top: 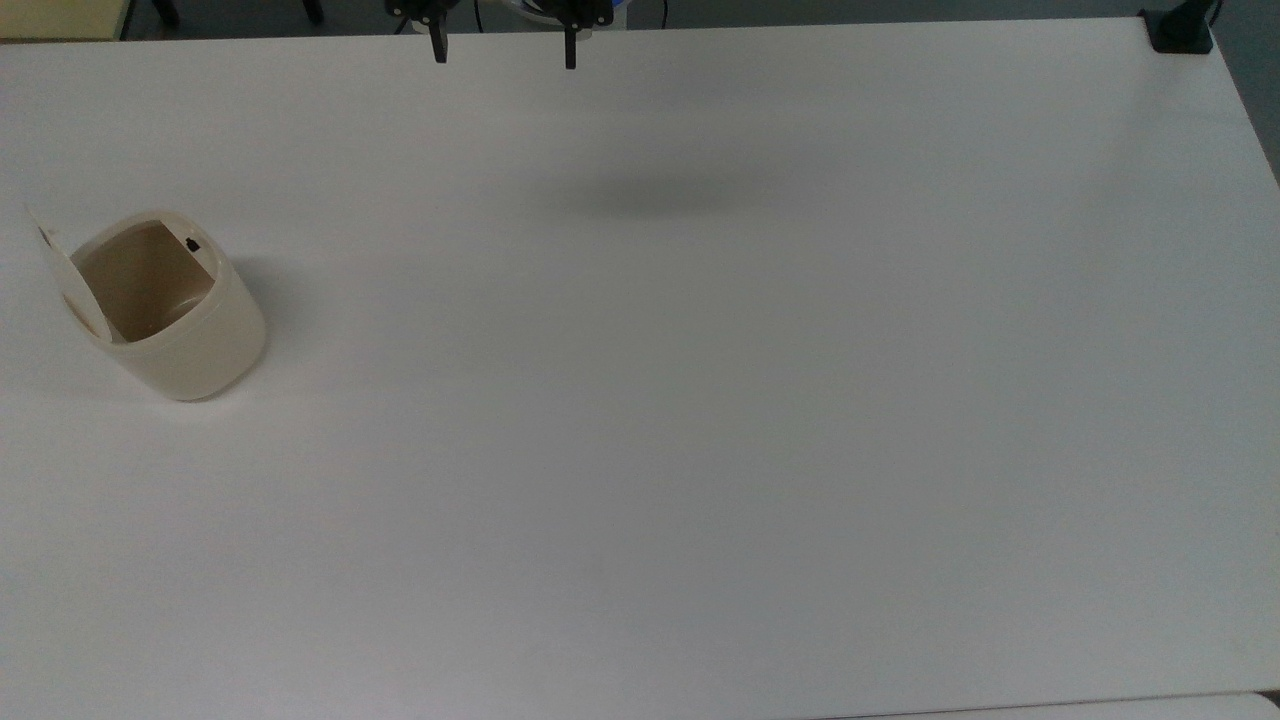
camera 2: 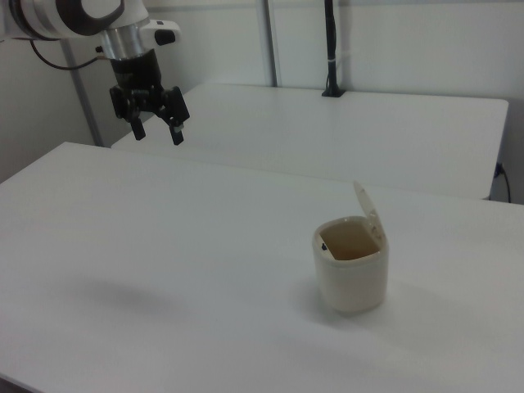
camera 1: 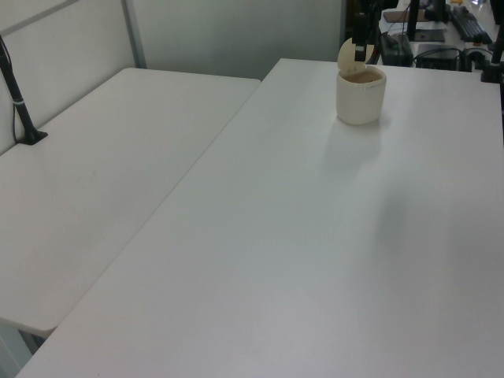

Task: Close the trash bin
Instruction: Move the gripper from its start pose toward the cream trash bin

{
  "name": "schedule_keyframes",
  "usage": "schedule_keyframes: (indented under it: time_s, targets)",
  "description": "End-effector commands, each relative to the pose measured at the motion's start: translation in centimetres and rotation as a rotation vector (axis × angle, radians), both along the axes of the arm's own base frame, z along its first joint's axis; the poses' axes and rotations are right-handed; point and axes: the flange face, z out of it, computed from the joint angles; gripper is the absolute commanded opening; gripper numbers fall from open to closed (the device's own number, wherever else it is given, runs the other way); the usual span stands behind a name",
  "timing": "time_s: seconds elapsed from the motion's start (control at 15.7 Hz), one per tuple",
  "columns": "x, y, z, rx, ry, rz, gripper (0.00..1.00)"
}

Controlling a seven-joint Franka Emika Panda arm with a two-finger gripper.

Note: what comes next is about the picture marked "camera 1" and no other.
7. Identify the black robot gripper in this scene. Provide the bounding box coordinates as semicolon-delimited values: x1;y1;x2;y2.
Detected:
352;12;369;62

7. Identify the black keyboard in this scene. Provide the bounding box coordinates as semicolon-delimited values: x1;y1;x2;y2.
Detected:
448;6;494;43

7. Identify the black clamp stand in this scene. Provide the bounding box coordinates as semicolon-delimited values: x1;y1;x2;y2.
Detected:
479;0;504;84

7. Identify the cream round trash bin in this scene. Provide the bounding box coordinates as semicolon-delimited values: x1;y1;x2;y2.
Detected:
335;64;388;126

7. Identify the grey metal partition post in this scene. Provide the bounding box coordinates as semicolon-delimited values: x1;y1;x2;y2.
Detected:
121;0;148;70

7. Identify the black monitor stand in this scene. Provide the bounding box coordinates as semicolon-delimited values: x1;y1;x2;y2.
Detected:
406;0;447;43

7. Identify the black table clamp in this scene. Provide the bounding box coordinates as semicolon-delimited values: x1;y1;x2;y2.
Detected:
461;48;487;72

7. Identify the black tripod leg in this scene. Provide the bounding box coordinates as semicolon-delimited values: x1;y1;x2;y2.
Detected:
366;23;382;65

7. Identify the black camera pole with base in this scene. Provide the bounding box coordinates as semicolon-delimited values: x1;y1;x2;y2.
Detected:
0;34;50;148

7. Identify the thin black cable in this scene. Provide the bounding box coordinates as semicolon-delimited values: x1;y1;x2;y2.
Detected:
9;102;20;143

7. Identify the grey table leg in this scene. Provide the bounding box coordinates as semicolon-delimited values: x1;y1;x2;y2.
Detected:
0;322;45;378

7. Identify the cream trash bin lid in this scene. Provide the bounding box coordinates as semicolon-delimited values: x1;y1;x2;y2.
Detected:
339;36;376;75

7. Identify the black electronics box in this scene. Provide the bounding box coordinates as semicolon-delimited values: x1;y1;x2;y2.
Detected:
416;43;462;70

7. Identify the brown flat notebook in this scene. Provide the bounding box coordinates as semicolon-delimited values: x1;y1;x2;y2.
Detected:
383;10;411;24

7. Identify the black case with green parts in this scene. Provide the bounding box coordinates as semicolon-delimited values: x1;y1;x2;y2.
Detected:
379;32;414;66

